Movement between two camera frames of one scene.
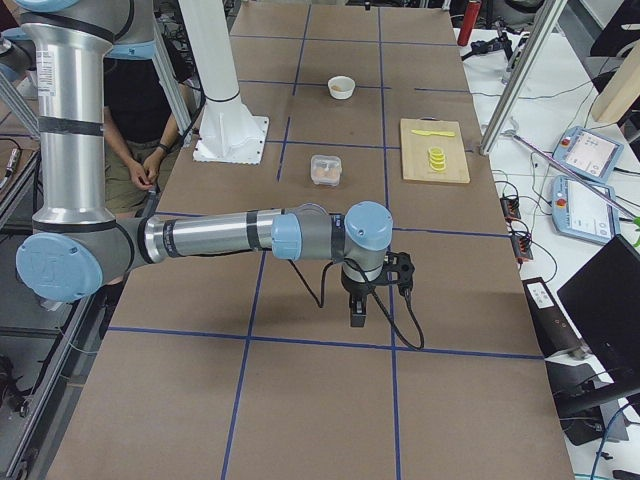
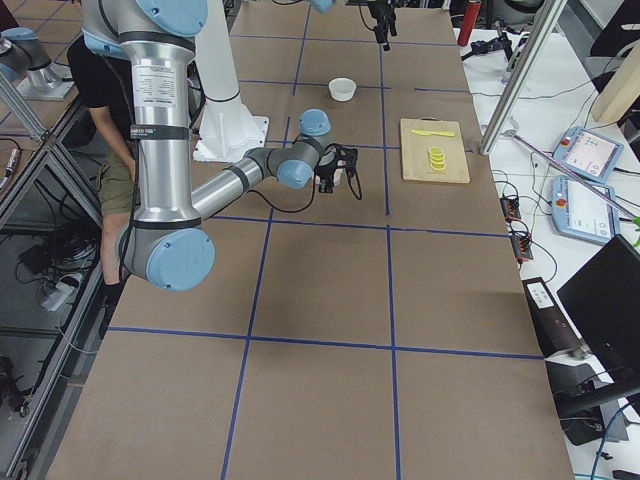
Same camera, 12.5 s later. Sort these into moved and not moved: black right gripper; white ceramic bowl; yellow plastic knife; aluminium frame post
Moved: black right gripper
Not moved: white ceramic bowl; aluminium frame post; yellow plastic knife
